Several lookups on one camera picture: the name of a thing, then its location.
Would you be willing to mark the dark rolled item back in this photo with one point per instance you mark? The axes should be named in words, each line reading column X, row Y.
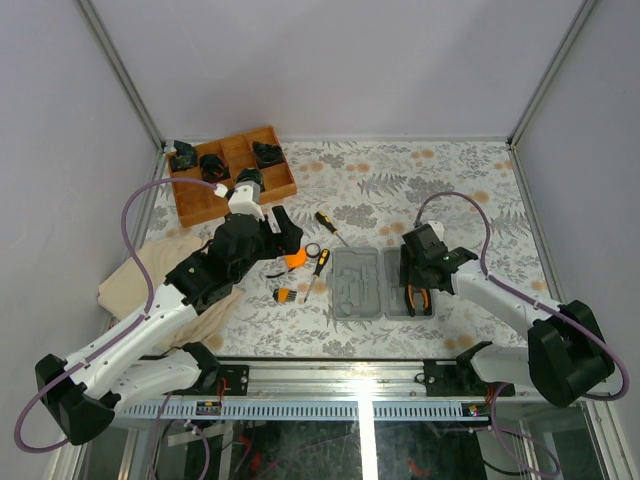
column 267, row 154

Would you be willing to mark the grey plastic tool case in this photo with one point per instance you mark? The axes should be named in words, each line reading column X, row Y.
column 365, row 284

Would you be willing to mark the dark rolled item far left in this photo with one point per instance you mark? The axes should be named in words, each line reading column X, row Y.
column 184, row 158

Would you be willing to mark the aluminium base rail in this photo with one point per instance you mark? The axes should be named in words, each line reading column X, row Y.
column 333, row 390

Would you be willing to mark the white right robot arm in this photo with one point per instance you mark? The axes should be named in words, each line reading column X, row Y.
column 563, row 358

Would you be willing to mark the orange tape measure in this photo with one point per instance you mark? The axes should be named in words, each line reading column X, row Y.
column 296, row 260

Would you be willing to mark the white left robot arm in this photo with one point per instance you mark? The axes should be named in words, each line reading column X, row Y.
column 85, row 391

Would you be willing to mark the wooden compartment tray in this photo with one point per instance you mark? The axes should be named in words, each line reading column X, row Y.
column 196, row 202

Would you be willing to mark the dark rolled item centre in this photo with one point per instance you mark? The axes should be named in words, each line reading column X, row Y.
column 250, row 174

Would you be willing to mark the black tape roll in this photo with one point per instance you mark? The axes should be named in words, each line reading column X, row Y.
column 313, row 250

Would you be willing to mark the long yellow black screwdriver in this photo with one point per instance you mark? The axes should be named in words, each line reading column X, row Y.
column 320, row 265

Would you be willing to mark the short yellow black screwdriver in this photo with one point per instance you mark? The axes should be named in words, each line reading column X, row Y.
column 324, row 220

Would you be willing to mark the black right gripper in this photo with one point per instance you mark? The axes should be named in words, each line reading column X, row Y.
column 407, row 274

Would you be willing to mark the beige cloth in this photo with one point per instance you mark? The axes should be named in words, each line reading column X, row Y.
column 125, row 290

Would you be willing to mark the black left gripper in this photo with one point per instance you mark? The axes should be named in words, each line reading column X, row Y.
column 289, row 239

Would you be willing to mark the dark rolled item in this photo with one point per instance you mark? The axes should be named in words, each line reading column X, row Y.
column 184, row 158
column 250, row 174
column 267, row 154
column 213, row 168

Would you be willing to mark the orange black pliers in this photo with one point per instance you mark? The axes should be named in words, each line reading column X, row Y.
column 418, row 301

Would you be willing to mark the orange hex key set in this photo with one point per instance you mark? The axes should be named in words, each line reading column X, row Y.
column 284, row 295

